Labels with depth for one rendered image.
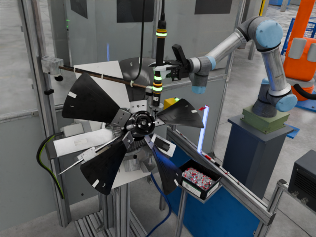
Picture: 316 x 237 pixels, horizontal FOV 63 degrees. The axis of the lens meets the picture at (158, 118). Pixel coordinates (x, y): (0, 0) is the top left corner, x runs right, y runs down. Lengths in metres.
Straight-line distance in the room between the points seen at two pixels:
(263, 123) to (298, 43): 3.17
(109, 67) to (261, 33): 0.82
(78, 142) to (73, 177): 1.00
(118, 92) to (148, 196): 1.29
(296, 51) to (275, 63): 3.37
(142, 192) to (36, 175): 0.97
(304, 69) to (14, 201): 4.40
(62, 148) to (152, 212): 1.34
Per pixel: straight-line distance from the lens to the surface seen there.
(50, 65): 1.52
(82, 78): 1.19
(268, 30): 1.36
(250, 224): 1.59
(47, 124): 1.73
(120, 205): 1.72
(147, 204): 2.47
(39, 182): 2.19
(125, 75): 1.36
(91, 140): 1.29
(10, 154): 2.00
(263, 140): 1.68
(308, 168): 1.15
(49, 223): 2.44
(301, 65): 4.92
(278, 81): 1.52
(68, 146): 1.27
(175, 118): 1.33
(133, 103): 1.31
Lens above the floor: 1.85
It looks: 30 degrees down
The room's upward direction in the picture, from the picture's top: 4 degrees clockwise
